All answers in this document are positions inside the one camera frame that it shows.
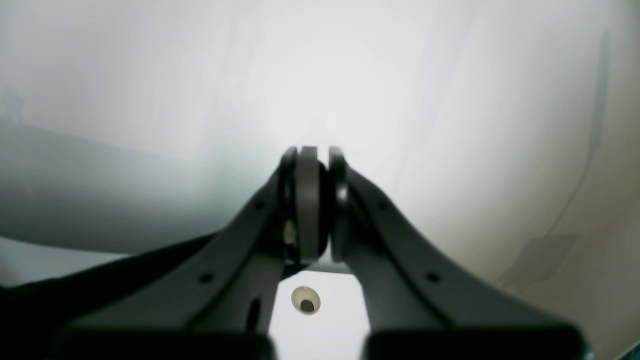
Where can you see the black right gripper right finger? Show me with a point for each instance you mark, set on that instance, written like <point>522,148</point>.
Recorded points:
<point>420,304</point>

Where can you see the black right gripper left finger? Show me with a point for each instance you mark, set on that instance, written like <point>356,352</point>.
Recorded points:
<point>217,305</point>

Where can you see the black t-shirt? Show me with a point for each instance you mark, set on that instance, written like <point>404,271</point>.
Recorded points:
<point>32,314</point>

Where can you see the right table grommet hole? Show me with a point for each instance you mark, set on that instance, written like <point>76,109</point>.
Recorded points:
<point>306,300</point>

